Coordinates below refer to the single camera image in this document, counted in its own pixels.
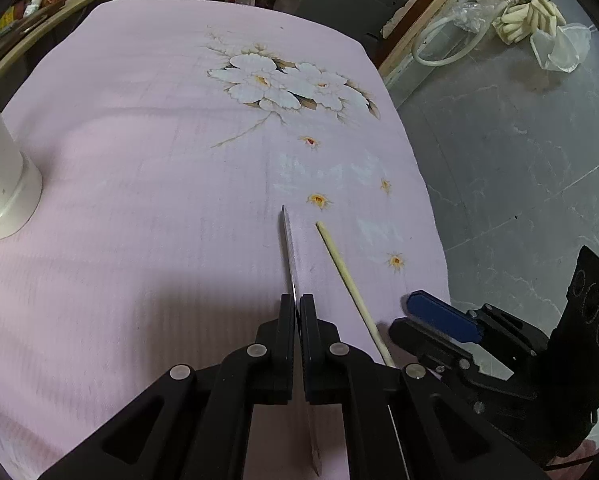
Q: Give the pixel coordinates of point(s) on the clear plastic bag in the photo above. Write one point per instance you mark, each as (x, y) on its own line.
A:
(474, 10)

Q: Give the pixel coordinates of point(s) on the wooden chopstick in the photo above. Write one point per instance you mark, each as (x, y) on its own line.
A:
(349, 290)

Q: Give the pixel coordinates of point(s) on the wooden shelf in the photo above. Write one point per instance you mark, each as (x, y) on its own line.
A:
(54, 17)

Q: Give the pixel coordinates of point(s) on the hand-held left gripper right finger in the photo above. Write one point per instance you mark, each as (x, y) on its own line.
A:
(308, 350)

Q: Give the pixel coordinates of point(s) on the white mesh bag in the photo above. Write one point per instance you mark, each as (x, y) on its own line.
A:
(564, 47)

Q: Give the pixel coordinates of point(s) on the wooden door frame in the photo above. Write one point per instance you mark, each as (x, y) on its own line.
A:
(419, 30)

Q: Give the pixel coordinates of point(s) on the pink floral tablecloth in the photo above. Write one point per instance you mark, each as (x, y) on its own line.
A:
(129, 160)

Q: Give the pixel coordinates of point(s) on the thin metal knife blade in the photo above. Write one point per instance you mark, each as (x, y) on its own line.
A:
(289, 250)

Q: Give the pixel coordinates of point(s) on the dark cabinet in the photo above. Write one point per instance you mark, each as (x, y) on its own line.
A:
(339, 5)

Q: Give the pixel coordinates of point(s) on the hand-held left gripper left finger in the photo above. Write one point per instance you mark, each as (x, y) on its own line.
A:
(287, 350)

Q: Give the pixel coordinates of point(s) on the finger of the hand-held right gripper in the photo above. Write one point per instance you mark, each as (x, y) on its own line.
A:
(419, 338)
(444, 316)

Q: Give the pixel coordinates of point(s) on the cream fabric bundle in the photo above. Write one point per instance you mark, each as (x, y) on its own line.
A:
(524, 10)

